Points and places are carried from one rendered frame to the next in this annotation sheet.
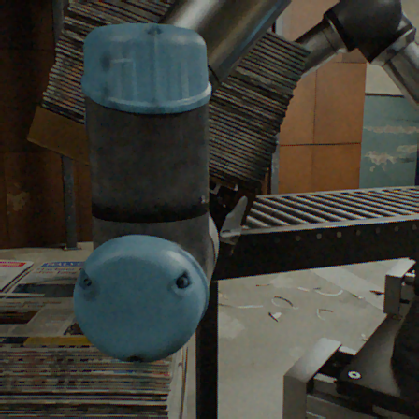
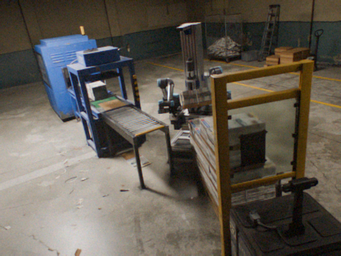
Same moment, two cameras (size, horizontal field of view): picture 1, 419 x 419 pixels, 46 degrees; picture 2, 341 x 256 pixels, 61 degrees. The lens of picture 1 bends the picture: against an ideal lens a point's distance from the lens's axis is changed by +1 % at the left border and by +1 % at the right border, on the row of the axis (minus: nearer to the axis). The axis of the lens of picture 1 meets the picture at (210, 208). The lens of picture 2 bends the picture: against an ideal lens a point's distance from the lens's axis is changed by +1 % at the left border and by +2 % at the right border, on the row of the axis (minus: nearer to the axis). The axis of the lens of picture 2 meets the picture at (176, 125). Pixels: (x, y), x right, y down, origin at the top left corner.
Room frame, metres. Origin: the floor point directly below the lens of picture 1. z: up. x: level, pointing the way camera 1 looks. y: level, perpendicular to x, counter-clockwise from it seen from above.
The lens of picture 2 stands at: (1.71, 3.66, 2.35)
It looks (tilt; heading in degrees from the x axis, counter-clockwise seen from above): 23 degrees down; 260
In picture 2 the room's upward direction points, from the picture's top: 7 degrees counter-clockwise
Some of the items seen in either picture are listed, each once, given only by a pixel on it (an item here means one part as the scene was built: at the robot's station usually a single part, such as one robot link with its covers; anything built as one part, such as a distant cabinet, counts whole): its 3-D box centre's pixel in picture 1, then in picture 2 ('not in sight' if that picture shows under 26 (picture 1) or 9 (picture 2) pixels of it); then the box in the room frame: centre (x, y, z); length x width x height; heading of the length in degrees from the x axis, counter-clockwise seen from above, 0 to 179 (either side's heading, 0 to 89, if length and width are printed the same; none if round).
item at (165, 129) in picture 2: (405, 237); (146, 117); (1.44, -0.59, 0.74); 1.34 x 0.05 x 0.12; 110
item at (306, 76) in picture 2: not in sight; (297, 165); (0.40, 1.78, 0.97); 0.09 x 0.09 x 1.75; 0
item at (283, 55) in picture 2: not in sight; (287, 58); (-3.57, -4.77, 0.28); 1.20 x 0.83 x 0.57; 110
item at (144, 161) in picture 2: not in sight; (138, 161); (1.68, -0.55, 0.01); 0.37 x 0.28 x 0.01; 110
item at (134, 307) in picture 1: (152, 273); not in sight; (0.31, 0.04, 1.00); 0.11 x 0.08 x 0.09; 175
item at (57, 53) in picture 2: not in sight; (71, 70); (2.90, -4.04, 1.04); 1.51 x 1.30 x 2.07; 110
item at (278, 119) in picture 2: not in sight; (262, 141); (0.72, 1.80, 1.28); 0.57 x 0.01 x 0.65; 0
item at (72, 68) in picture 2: not in sight; (100, 64); (2.02, -1.47, 1.50); 0.94 x 0.68 x 0.10; 20
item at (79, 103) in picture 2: not in sight; (80, 107); (2.53, -1.60, 0.77); 0.09 x 0.09 x 1.55; 20
